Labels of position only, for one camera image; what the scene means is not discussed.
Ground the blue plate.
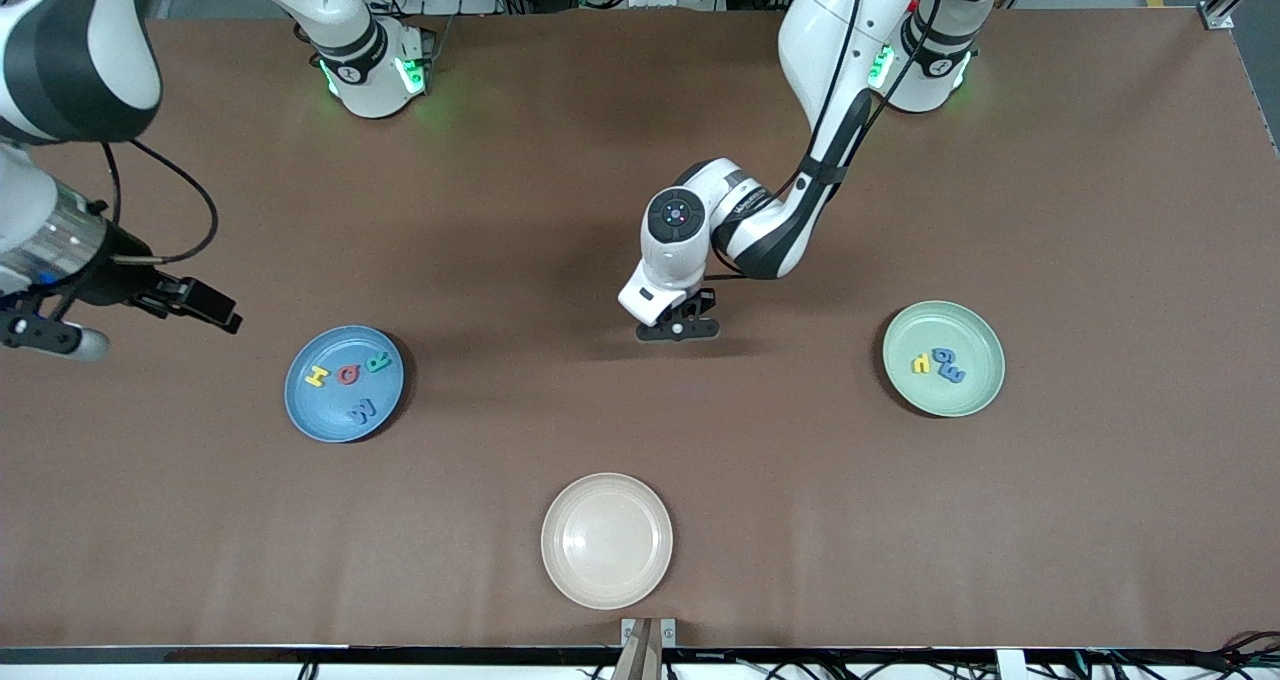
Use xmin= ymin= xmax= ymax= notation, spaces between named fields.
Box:
xmin=284 ymin=325 xmax=405 ymax=444

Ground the beige plate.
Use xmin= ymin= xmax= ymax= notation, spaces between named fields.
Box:
xmin=541 ymin=473 xmax=674 ymax=611

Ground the green plate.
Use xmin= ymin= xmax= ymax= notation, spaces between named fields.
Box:
xmin=882 ymin=300 xmax=1006 ymax=418

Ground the brown table cover sheet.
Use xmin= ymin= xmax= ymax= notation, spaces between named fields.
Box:
xmin=0 ymin=10 xmax=1280 ymax=651

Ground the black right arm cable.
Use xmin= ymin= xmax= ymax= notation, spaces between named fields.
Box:
xmin=100 ymin=138 xmax=219 ymax=264

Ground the metal table edge bracket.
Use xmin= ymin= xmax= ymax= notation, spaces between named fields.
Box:
xmin=621 ymin=617 xmax=677 ymax=651

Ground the black floor cable bundle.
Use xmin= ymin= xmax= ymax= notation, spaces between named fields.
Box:
xmin=1090 ymin=628 xmax=1280 ymax=680

